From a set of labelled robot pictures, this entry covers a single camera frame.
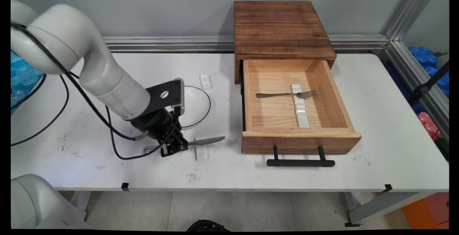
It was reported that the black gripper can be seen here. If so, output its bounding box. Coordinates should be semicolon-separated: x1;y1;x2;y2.
130;107;189;158

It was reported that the silver table knife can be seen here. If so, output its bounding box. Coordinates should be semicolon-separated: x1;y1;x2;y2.
144;136;226;154

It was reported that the white knife rest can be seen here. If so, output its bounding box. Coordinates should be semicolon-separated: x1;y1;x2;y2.
194;145;210;162

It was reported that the white plate with black rim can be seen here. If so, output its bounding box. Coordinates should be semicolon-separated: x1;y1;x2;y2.
179;86;211;129

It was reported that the small white cutlery rest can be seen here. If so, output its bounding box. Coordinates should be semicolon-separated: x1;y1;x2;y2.
199;74;213;90

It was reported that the black round object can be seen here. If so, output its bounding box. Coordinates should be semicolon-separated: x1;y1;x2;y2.
186;220;232;232

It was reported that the grey straight table leg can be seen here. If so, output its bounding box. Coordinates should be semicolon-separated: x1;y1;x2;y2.
70;191;92;222

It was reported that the silver fork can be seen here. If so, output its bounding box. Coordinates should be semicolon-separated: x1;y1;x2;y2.
256;90;317;99

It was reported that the light wooden drawer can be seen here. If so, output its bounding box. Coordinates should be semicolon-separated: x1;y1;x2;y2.
241;59;362;155

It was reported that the long white cutlery rest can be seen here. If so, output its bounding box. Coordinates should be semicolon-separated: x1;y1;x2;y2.
290;84;310;128

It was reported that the dark brown wooden cabinet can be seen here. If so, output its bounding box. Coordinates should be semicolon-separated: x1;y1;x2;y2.
234;1;337;85

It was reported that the light blue plastic bag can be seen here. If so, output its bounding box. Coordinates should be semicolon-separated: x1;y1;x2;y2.
11;51;46;114

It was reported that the grey slanted table leg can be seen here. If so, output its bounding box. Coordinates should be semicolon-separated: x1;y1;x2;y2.
345;191;436;227

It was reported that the black stand pole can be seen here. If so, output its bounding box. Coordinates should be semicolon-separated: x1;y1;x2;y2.
409;60;449;107

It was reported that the pink plastic bag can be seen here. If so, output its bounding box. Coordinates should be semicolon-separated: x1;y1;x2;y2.
417;112;442;142

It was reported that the orange box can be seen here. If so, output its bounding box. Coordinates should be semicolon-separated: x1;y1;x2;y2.
402;192;449;229

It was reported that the dark blue plastic bag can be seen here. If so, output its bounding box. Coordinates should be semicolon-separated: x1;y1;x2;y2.
408;46;449;98

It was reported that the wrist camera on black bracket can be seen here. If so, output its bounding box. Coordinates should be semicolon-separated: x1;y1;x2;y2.
145;78;185;118

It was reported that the horizontal aluminium frame rail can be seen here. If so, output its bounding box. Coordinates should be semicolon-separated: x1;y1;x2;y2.
102;34;390;53

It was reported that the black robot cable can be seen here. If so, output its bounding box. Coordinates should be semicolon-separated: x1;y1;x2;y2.
11;23;149;147

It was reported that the black drawer handle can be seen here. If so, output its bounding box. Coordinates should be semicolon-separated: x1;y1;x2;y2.
266;145;336;168

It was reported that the aluminium frame side rail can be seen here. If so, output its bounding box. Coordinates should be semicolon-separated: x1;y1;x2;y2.
380;41;449;141

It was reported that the aluminium frame post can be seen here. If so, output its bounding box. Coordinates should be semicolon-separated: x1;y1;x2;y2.
384;0;441;42

